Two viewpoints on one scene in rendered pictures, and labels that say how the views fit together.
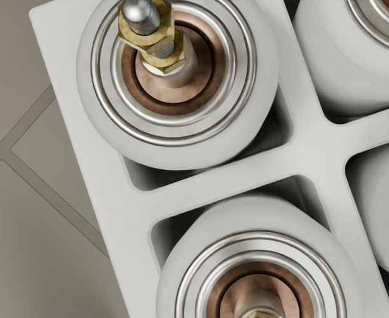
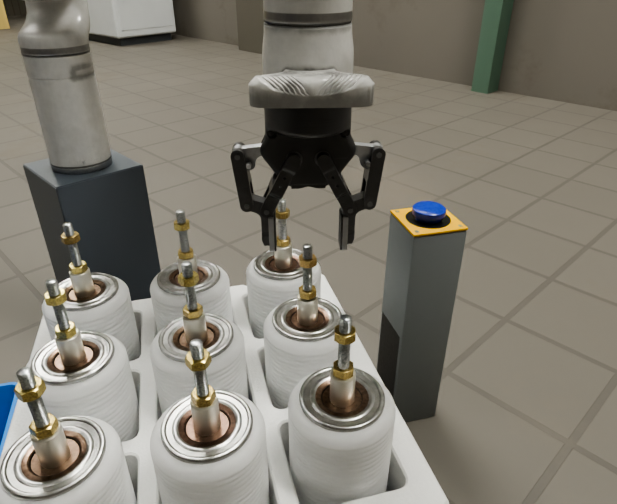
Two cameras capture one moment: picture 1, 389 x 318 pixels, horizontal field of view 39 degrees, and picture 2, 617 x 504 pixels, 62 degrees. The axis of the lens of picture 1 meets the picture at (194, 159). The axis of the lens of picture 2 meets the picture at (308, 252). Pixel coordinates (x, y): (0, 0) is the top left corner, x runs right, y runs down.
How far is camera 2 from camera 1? 39 cm
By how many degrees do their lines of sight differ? 61
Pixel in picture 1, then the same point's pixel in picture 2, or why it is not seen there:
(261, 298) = (306, 312)
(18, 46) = not seen: outside the picture
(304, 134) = (273, 424)
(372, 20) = (240, 405)
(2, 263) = (478, 465)
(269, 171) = not seen: hidden behind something
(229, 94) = (314, 382)
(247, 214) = (309, 348)
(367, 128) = not seen: hidden behind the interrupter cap
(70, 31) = (417, 487)
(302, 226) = (286, 343)
